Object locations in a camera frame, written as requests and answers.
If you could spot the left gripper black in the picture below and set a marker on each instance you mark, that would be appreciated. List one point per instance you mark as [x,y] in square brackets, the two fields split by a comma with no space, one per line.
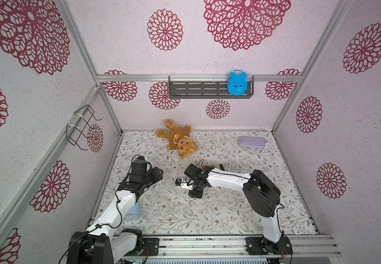
[155,171]

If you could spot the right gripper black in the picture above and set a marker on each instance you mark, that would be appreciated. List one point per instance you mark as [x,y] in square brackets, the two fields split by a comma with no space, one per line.
[190,170]

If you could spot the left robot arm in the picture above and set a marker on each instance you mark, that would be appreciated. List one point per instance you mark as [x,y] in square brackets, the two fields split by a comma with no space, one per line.
[98,243]

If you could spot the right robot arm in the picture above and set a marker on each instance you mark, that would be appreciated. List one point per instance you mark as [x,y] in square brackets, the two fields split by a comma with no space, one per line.
[260,192]

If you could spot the light blue cup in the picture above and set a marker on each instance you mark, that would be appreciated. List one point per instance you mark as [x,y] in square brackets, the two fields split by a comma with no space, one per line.
[134,213]

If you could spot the brown teddy bear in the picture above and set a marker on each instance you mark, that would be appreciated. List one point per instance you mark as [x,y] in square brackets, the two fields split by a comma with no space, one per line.
[178,139]

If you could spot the purple rectangular case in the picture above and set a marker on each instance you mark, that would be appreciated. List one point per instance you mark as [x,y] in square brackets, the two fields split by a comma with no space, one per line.
[252,141]

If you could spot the blue alarm clock toy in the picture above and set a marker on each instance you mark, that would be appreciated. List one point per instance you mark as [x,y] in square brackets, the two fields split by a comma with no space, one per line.
[237,84]

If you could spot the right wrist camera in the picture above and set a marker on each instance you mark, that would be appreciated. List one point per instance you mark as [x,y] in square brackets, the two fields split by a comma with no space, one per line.
[185,184]

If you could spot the aluminium front rail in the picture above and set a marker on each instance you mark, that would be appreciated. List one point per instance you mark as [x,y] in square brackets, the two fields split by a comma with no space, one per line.
[234,246]

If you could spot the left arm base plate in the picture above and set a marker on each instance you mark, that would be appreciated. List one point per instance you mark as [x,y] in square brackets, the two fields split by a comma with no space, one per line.
[144,247]

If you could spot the black wire wall rack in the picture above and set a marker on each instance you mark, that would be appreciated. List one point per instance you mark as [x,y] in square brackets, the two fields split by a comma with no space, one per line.
[86,133]

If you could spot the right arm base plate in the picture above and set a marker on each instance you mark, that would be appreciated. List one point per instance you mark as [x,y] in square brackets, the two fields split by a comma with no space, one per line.
[262,246]

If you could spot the grey wall shelf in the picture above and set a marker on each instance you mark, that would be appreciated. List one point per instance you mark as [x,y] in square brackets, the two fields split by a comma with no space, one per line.
[185,89]

